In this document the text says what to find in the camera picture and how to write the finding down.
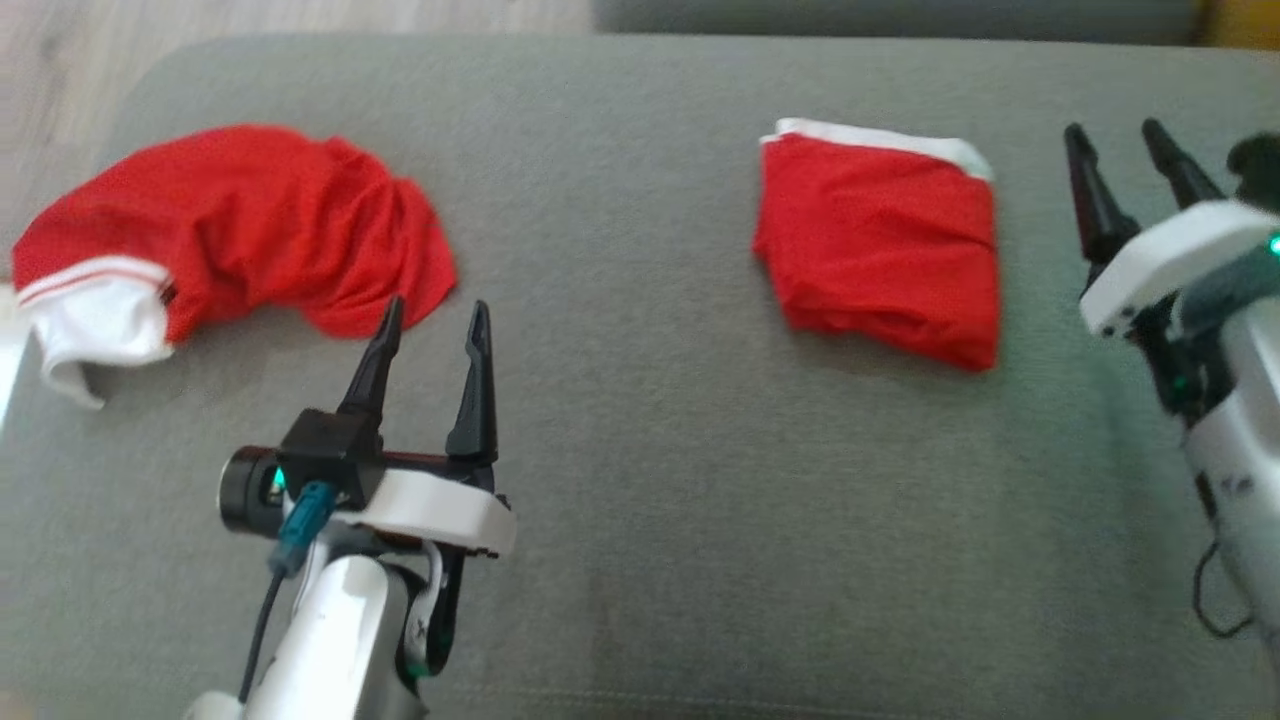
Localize red jersey white sleeves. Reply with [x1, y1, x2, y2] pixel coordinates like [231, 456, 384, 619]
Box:
[12, 123, 459, 411]

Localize red shorts white waistband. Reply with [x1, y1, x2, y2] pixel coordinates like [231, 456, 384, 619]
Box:
[752, 117, 1001, 373]

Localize left camera cable teal plug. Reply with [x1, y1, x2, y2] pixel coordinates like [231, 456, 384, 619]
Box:
[238, 480, 336, 703]

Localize grey sofa seat cushion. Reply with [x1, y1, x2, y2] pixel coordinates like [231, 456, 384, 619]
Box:
[592, 0, 1207, 47]

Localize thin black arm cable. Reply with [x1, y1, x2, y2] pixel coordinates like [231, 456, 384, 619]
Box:
[1190, 540, 1257, 641]

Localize yellow sofa backrest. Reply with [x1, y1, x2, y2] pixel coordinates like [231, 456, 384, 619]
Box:
[1195, 0, 1280, 50]

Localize large grey sofa cushion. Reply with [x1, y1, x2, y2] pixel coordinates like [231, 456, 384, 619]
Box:
[0, 33, 1280, 720]

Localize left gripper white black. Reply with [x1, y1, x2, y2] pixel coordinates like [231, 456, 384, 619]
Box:
[340, 295, 517, 558]

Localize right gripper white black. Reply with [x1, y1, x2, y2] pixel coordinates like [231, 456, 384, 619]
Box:
[1063, 118, 1280, 338]

